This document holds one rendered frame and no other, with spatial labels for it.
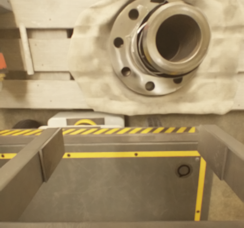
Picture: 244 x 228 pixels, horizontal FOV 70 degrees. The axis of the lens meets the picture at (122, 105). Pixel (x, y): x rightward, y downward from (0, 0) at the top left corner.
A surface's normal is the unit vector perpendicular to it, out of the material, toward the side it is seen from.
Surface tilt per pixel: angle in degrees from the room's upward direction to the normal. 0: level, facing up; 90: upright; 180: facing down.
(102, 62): 58
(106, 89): 40
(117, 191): 0
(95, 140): 0
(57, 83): 0
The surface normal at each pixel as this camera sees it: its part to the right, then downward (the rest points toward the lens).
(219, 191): -0.01, 0.25
